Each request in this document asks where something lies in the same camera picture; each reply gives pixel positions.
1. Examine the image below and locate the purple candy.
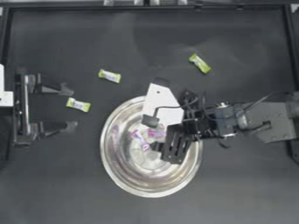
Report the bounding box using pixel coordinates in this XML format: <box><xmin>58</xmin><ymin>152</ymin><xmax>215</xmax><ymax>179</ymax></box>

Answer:
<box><xmin>128</xmin><ymin>129</ymin><xmax>152</xmax><ymax>152</ymax></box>
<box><xmin>146</xmin><ymin>127</ymin><xmax>169</xmax><ymax>140</ymax></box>

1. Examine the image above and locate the black table frame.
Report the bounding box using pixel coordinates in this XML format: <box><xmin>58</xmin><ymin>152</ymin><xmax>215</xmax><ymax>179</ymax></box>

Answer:
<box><xmin>0</xmin><ymin>0</ymin><xmax>299</xmax><ymax>88</ymax></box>

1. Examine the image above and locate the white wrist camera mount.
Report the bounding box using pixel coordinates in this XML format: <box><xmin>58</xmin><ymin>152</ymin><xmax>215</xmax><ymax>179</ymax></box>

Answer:
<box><xmin>0</xmin><ymin>64</ymin><xmax>15</xmax><ymax>108</ymax></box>
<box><xmin>140</xmin><ymin>82</ymin><xmax>185</xmax><ymax>130</ymax></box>

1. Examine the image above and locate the green candy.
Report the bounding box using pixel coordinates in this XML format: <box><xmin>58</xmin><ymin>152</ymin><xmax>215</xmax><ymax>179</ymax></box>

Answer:
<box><xmin>98</xmin><ymin>68</ymin><xmax>123</xmax><ymax>84</ymax></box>
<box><xmin>189</xmin><ymin>52</ymin><xmax>213</xmax><ymax>74</ymax></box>
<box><xmin>66</xmin><ymin>96</ymin><xmax>92</xmax><ymax>114</ymax></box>

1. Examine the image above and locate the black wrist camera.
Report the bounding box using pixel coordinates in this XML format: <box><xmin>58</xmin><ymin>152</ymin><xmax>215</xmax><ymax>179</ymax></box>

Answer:
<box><xmin>140</xmin><ymin>114</ymin><xmax>160</xmax><ymax>129</ymax></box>

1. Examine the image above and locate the steel bowl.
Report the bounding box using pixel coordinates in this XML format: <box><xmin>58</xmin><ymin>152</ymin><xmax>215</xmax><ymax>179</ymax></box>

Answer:
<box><xmin>99</xmin><ymin>94</ymin><xmax>205</xmax><ymax>199</ymax></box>

